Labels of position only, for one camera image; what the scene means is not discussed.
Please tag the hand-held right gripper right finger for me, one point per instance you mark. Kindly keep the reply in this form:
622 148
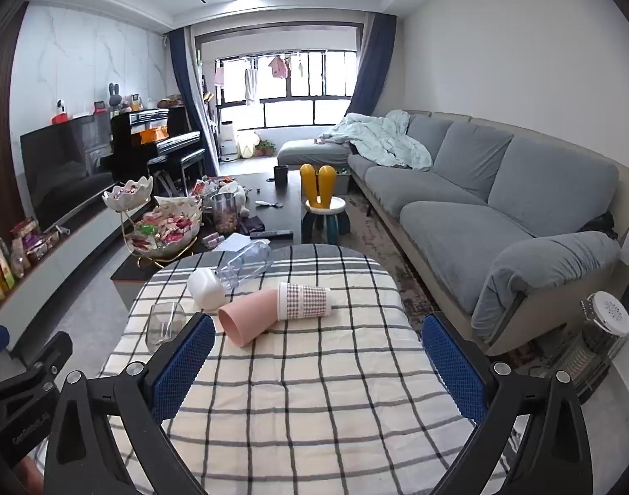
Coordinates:
454 371

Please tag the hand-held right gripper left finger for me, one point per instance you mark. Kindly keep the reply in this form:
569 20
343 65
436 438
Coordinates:
183 368

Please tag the clear glass cup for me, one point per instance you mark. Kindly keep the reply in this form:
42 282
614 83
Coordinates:
165 324

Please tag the pink cup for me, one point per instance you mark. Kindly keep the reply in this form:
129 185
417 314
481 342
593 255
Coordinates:
247 317

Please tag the clear plastic cup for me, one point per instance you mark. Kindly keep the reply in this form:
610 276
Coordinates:
243 264

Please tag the checked paper cup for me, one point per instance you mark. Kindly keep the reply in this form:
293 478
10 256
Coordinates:
305 300

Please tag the row of snack packets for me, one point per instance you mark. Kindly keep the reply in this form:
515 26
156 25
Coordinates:
20 252

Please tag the grey television cabinet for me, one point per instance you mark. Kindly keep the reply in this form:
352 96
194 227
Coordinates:
72 263

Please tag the tiered snack bowl stand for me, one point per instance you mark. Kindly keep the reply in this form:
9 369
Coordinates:
165 234

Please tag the white paper sheet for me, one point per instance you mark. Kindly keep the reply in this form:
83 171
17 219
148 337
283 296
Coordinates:
236 242

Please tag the checked tablecloth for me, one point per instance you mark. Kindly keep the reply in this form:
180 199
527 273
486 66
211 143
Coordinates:
319 402

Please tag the grey sofa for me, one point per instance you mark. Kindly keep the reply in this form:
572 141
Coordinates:
448 227

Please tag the electric heater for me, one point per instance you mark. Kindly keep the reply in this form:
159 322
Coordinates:
598 340

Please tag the clear snack jar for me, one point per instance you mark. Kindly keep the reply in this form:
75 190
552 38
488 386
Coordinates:
225 214

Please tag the black remote control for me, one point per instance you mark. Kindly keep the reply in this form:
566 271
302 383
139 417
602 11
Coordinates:
271 234

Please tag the black television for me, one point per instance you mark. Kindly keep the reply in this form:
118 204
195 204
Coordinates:
61 170

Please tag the white spoon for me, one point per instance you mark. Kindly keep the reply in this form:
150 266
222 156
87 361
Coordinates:
268 204

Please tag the dark coffee table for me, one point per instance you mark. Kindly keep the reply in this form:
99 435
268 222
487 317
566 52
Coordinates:
286 206

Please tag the black bag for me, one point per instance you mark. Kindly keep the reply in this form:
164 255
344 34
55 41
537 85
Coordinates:
600 224

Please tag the yellow rabbit ear stool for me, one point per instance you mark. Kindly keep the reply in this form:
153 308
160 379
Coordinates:
324 206

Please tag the dark mug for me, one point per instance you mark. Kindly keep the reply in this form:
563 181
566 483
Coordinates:
281 175

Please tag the white air purifier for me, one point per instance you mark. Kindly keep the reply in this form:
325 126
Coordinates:
228 139

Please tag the potted plant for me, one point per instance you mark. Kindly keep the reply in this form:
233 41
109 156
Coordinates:
265 148

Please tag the white and red toy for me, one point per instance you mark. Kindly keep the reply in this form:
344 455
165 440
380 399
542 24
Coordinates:
60 112

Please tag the light blue blanket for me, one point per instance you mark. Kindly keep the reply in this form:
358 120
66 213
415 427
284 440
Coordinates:
381 139

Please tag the black piano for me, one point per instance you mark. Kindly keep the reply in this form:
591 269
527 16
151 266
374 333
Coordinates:
139 118

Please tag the grey rabbit plush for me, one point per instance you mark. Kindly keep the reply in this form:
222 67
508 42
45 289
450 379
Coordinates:
114 97

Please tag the blue curtain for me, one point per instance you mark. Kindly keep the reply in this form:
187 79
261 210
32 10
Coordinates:
188 93
373 67

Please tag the white hanging garment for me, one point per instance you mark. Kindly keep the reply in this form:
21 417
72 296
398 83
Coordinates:
250 85

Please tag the pink hanging garment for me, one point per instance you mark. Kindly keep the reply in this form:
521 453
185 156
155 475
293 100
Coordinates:
278 66

